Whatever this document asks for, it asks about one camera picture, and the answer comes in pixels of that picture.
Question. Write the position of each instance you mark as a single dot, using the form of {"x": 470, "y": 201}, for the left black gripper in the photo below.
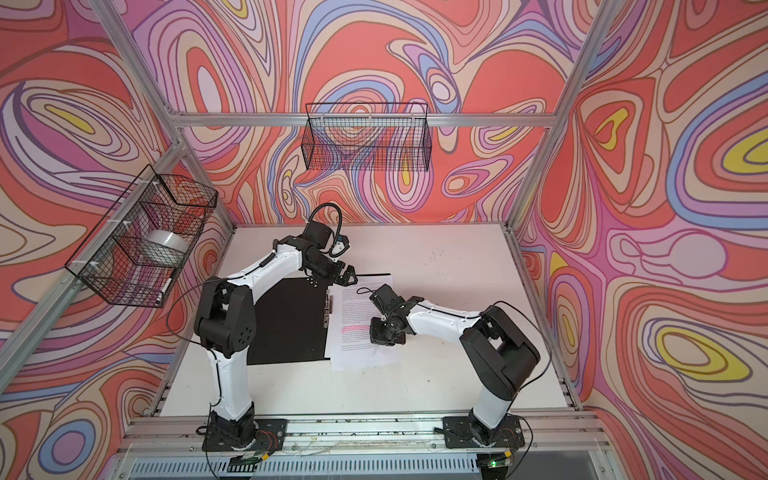
{"x": 337, "y": 277}

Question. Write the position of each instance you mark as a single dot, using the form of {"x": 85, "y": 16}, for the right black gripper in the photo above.
{"x": 377, "y": 338}

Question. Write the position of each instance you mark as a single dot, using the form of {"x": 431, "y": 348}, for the white folder black inside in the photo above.
{"x": 291, "y": 324}

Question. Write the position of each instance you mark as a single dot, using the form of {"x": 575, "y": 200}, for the printed paper sheet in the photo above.
{"x": 352, "y": 314}
{"x": 386, "y": 355}

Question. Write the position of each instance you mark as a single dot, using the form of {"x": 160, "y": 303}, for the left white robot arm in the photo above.
{"x": 225, "y": 325}

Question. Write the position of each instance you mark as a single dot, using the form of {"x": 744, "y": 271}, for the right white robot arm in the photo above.
{"x": 502, "y": 356}

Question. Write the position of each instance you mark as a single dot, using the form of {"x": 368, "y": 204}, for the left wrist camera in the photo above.
{"x": 317, "y": 234}

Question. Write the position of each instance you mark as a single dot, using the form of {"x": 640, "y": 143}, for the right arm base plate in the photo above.
{"x": 463, "y": 432}

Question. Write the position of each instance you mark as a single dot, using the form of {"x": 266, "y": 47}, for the black wire basket back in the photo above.
{"x": 367, "y": 136}

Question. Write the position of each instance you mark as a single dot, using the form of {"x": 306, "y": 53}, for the black wire basket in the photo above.
{"x": 150, "y": 234}
{"x": 367, "y": 136}

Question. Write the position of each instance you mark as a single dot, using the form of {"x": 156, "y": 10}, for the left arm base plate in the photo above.
{"x": 265, "y": 435}

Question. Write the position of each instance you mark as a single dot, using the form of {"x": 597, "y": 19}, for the black wire basket left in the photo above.
{"x": 150, "y": 234}

